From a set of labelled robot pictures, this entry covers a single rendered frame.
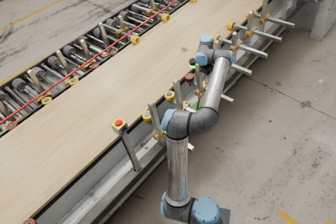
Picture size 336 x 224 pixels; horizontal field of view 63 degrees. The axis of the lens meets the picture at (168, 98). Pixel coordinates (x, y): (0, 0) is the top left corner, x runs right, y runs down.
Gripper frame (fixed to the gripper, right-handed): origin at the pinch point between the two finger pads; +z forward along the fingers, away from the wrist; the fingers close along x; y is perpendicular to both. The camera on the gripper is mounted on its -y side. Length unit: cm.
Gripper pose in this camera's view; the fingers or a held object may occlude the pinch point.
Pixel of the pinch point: (209, 77)
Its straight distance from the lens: 209.3
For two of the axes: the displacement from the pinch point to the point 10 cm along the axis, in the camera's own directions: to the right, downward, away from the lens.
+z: 1.3, 6.8, 7.2
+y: -6.5, 6.1, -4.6
